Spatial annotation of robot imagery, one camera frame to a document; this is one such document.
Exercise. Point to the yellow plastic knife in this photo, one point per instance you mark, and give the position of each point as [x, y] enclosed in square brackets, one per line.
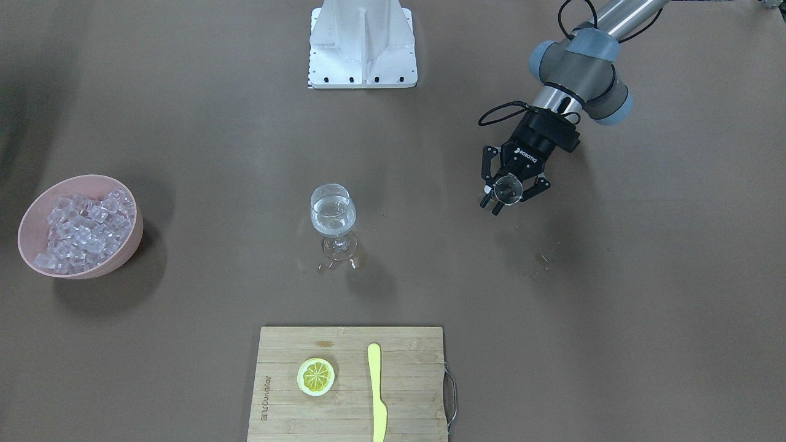
[379, 409]

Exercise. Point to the clear wine glass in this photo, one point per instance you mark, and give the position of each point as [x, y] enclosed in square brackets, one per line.
[333, 215]

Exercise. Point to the pink bowl of ice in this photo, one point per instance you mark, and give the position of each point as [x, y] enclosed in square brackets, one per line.
[84, 227]

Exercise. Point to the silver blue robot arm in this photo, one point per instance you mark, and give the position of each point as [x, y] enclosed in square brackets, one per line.
[578, 76]

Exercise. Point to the small steel jigger cup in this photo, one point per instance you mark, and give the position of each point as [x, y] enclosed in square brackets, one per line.
[508, 189]

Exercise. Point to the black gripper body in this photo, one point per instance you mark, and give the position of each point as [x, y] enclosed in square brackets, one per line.
[532, 149]

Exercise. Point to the bamboo cutting board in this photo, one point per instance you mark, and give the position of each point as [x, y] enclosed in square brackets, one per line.
[412, 386]

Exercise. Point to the yellow lemon half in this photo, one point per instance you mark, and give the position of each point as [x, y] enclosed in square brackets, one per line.
[315, 377]

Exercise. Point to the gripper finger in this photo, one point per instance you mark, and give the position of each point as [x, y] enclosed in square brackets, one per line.
[488, 154]
[540, 185]

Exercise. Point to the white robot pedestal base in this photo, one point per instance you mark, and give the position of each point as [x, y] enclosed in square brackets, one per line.
[361, 45]

